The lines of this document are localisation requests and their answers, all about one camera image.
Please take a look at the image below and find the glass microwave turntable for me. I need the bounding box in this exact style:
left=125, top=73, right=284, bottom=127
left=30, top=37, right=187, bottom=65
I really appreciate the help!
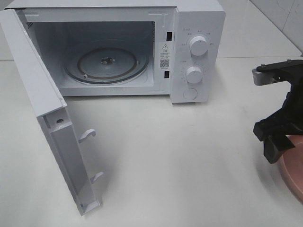
left=64, top=47, right=149, bottom=85

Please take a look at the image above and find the pink round plate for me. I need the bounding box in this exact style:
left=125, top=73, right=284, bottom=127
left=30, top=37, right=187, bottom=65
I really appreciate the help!
left=279, top=135, right=303, bottom=202

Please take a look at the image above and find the white microwave oven body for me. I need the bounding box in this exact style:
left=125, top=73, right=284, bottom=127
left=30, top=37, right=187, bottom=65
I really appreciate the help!
left=4, top=0, right=225, bottom=103

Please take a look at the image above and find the upper white power knob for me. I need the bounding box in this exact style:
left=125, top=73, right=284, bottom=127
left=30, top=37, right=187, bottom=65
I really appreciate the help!
left=189, top=34, right=209, bottom=56

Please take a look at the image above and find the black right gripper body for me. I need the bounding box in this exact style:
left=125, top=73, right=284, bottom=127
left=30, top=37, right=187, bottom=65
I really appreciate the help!
left=253, top=80, right=303, bottom=141

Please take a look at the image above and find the round white door button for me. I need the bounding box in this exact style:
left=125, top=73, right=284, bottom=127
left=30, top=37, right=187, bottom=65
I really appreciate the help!
left=183, top=88, right=197, bottom=100

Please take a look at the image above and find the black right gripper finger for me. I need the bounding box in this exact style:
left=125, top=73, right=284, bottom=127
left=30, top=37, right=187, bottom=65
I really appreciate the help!
left=263, top=136, right=295, bottom=164

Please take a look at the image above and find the white microwave door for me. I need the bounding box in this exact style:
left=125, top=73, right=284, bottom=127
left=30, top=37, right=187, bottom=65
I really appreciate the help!
left=0, top=9, right=102, bottom=215

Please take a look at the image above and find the lower white timer knob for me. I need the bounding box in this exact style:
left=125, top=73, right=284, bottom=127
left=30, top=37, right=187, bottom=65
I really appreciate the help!
left=186, top=66, right=204, bottom=84

